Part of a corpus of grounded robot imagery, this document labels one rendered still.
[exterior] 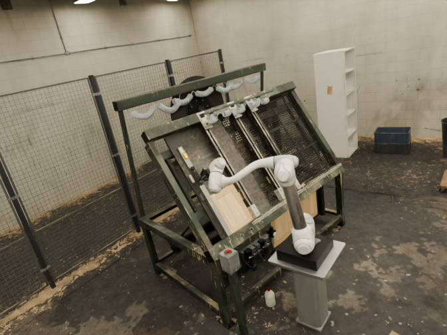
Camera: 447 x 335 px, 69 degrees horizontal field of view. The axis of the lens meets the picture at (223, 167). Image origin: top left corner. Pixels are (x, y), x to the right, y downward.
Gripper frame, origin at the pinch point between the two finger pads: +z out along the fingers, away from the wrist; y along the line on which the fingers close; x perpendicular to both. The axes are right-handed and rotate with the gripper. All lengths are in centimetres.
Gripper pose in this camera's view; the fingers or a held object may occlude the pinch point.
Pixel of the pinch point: (201, 179)
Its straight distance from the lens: 294.6
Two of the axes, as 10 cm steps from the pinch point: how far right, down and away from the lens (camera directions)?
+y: 5.0, 8.6, -1.0
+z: -4.7, 3.7, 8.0
